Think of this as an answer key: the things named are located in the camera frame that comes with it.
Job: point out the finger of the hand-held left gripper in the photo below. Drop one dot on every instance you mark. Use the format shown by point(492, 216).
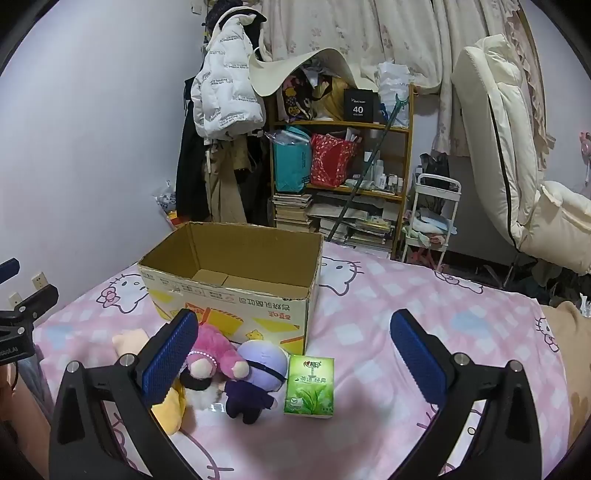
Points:
point(37, 300)
point(8, 270)

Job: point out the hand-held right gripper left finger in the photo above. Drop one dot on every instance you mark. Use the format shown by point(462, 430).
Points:
point(168, 355)

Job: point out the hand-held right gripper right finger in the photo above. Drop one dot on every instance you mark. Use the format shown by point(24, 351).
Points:
point(418, 355)

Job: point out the pink plush doll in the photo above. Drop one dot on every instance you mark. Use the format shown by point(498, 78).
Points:
point(217, 344)

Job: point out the yellow and peach plush toy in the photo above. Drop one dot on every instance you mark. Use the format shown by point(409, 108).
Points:
point(171, 415)

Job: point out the cardboard box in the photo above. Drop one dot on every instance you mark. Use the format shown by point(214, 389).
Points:
point(240, 304)

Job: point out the purple-headed plush doll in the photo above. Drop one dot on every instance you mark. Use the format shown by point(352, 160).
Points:
point(263, 357)

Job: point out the person's left forearm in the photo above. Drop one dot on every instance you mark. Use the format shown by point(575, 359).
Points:
point(27, 415)

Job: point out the pink cat-print bedsheet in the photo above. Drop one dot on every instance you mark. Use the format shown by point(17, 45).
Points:
point(378, 295)

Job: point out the green tissue packet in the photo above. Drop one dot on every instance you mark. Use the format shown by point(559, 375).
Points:
point(309, 387)

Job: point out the white trolley cart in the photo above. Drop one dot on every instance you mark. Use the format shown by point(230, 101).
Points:
point(431, 221)

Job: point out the pile of books and papers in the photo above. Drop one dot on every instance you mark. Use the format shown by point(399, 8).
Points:
point(364, 226)

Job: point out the beige blanket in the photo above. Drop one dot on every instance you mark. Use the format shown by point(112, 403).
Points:
point(570, 341)

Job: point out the group of small bottles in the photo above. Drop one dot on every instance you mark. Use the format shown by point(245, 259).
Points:
point(388, 177)

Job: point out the beige hanging coat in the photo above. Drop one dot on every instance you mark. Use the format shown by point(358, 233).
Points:
point(226, 184)

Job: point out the black bag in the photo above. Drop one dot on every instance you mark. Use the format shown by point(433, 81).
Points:
point(434, 168)

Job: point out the stack of books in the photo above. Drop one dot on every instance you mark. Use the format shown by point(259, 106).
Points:
point(292, 212)

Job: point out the dark hanging coat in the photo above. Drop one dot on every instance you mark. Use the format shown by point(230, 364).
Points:
point(191, 166)

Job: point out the green pole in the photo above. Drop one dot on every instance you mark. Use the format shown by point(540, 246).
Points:
point(369, 157)

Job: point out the wooden shelf rack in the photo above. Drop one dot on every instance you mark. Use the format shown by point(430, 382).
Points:
point(406, 147)

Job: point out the red patterned bag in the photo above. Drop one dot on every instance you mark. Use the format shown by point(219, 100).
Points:
point(332, 159)

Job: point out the teal bag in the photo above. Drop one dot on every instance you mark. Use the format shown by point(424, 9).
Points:
point(290, 161)

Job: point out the cream padded chair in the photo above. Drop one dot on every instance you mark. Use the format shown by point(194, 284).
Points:
point(498, 138)

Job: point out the black box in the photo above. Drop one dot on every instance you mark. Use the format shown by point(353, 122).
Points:
point(361, 107)

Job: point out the white plastic bags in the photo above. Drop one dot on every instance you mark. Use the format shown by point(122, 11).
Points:
point(395, 87)

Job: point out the white puffer jacket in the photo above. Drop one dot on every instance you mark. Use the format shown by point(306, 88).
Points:
point(226, 83)

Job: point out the cream wide-brim hat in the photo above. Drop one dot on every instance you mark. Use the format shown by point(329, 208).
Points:
point(277, 74)

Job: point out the floral curtain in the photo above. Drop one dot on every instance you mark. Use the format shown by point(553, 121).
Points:
point(378, 32)

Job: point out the white wall socket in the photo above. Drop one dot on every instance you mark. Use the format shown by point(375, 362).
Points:
point(15, 298)
point(39, 280)

